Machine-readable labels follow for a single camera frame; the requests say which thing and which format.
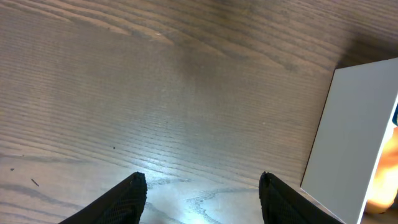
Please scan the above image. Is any plush duck toy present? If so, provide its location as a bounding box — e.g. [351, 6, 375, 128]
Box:
[392, 105, 398, 126]

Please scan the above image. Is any orange yellow rubber toy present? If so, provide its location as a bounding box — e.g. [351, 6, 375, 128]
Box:
[365, 128, 397, 213]

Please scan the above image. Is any white cardboard box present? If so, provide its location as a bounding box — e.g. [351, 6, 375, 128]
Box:
[301, 58, 397, 223]

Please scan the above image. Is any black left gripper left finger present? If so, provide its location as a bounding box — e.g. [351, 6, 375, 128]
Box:
[60, 172, 147, 224]

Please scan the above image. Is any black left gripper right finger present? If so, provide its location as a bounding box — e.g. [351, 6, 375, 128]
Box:
[259, 172, 341, 224]

